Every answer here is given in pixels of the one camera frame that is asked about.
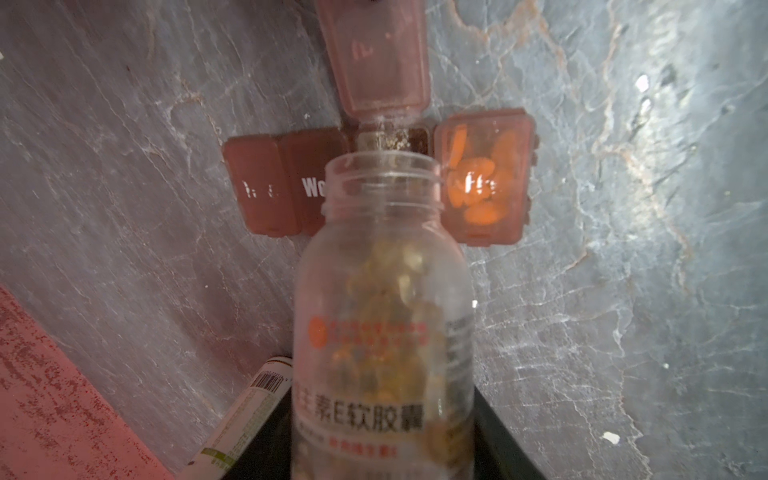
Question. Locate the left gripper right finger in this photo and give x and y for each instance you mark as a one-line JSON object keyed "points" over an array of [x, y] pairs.
{"points": [[498, 456]]}

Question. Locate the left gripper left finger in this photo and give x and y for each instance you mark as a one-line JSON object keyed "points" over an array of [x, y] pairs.
{"points": [[268, 456]]}

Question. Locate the white bottle green cap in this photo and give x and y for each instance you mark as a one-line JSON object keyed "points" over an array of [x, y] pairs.
{"points": [[241, 423]]}

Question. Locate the amber pill bottle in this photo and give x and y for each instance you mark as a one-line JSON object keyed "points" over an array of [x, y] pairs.
{"points": [[383, 330]]}

